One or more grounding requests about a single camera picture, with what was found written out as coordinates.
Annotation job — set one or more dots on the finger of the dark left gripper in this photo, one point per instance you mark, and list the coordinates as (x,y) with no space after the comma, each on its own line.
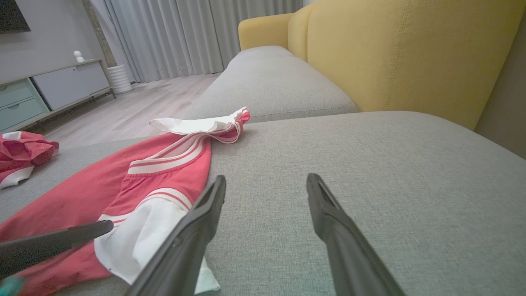
(41,246)

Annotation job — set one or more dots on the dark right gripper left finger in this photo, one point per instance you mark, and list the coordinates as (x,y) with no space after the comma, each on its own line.
(185,246)

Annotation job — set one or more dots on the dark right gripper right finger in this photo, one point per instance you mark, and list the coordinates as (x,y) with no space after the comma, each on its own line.
(349,255)

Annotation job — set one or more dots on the red Bulls basketball jersey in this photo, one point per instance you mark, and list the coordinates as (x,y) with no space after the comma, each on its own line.
(82,185)

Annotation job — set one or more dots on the red mesh basketball shorts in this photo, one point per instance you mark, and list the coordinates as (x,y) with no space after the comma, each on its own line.
(24,152)

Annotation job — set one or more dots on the large grey sofa seat cushion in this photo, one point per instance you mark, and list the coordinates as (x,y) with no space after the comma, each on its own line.
(370,156)

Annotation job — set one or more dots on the low cabinet with teal drawers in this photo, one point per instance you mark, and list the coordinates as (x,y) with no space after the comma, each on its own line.
(70,84)

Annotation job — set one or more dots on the small grey sofa seat cushion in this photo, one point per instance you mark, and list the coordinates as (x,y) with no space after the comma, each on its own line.
(271,86)

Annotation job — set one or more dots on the small white ornament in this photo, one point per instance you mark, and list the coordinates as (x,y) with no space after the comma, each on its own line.
(78,56)

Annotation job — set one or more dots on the grey pleated curtains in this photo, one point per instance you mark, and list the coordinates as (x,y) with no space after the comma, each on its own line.
(176,37)

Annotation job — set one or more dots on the yellow sofa backrest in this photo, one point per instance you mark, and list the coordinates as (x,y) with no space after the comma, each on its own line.
(411,53)

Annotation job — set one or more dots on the yellow sofa armrest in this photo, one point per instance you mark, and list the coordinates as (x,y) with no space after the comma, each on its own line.
(263,31)

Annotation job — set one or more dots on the black wall television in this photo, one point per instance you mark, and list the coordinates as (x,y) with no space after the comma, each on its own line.
(10,14)

